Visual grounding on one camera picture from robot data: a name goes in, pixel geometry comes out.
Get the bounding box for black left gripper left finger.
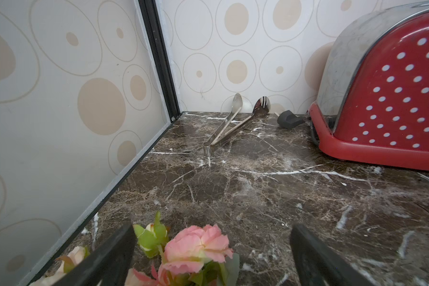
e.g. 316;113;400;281
55;224;137;286

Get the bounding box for metal kitchen tongs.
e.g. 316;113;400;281
203;93;271;158

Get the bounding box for red polka dot toaster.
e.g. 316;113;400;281
308;1;429;171

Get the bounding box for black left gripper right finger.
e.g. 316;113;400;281
290;224;372;286

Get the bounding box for black toaster plug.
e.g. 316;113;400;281
277;110;305;129

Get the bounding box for black vertical frame post left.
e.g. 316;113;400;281
138;0;181;123

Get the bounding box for pink artificial flower bouquet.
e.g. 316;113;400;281
33;212;240;286

